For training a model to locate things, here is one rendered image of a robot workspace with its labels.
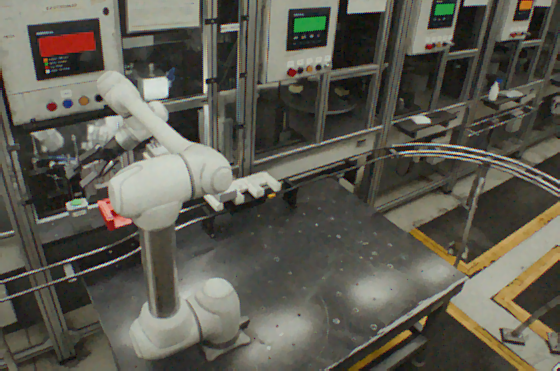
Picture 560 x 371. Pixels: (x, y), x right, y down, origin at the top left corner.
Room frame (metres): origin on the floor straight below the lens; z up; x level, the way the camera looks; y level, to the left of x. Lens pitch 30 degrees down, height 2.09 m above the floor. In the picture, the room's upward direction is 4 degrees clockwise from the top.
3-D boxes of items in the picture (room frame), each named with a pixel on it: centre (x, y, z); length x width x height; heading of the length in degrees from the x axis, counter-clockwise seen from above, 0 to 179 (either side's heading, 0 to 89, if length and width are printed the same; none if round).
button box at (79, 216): (1.38, 0.83, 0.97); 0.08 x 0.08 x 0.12; 37
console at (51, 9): (1.58, 0.91, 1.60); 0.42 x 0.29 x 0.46; 127
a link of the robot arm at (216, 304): (1.08, 0.20, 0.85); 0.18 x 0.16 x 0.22; 127
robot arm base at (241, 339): (1.09, 0.18, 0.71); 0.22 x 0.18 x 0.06; 127
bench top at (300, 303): (1.46, 0.01, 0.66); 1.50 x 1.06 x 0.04; 127
